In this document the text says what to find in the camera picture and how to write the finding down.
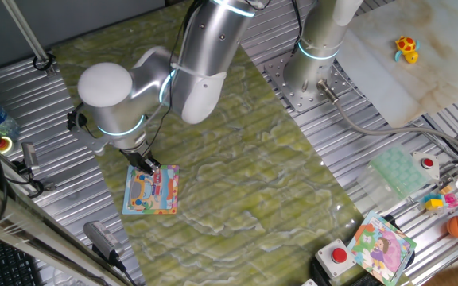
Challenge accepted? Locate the grey hose with metal connector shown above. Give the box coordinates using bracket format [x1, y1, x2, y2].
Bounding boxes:
[316, 79, 458, 160]

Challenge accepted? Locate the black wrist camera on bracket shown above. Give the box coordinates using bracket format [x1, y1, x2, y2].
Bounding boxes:
[67, 102, 109, 157]

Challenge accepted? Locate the grey camera box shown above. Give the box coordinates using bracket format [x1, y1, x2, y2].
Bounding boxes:
[83, 220, 138, 286]

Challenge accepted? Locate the bus picture puzzle board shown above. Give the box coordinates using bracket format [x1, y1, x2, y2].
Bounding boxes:
[122, 164, 181, 216]

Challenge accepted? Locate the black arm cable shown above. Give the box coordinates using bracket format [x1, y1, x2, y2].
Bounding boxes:
[141, 0, 206, 157]

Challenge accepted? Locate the aluminium frame beam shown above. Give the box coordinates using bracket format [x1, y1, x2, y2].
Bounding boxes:
[0, 170, 133, 286]

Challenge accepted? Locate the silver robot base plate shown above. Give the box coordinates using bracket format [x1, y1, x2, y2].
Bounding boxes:
[262, 51, 357, 114]

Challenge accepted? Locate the small white red button box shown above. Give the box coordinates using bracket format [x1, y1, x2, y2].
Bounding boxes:
[411, 150, 441, 180]

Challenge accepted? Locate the red button with yellow ring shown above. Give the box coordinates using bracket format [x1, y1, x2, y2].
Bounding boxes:
[0, 136, 15, 157]

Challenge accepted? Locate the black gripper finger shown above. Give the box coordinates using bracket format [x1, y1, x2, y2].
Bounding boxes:
[145, 155, 162, 173]
[136, 161, 154, 176]

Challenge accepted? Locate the white metal pole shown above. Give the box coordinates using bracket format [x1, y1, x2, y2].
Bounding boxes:
[1, 0, 57, 77]

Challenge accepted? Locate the white marble slab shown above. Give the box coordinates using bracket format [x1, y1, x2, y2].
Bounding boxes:
[335, 0, 458, 129]

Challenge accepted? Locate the black keyboard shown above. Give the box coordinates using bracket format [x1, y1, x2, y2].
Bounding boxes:
[0, 230, 43, 286]

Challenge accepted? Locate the yellow turtle toy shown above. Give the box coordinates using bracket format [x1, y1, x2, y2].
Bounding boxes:
[394, 35, 421, 65]

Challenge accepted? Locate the black cable loop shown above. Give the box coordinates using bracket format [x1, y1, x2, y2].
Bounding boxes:
[33, 52, 57, 73]

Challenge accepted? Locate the grey box with red button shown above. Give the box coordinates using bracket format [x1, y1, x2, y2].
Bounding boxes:
[315, 238, 358, 279]

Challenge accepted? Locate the translucent green ice tray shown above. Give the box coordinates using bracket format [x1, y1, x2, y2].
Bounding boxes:
[355, 143, 433, 212]

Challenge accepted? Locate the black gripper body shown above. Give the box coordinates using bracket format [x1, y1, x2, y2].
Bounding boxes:
[118, 144, 153, 169]

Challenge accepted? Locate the green marble pattern mat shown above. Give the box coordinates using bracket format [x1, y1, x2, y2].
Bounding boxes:
[52, 0, 413, 286]

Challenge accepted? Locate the colourful building block toy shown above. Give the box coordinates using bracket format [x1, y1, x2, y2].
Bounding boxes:
[420, 191, 458, 215]

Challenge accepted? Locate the black cable bundle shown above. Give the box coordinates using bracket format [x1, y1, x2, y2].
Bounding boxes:
[248, 0, 305, 55]

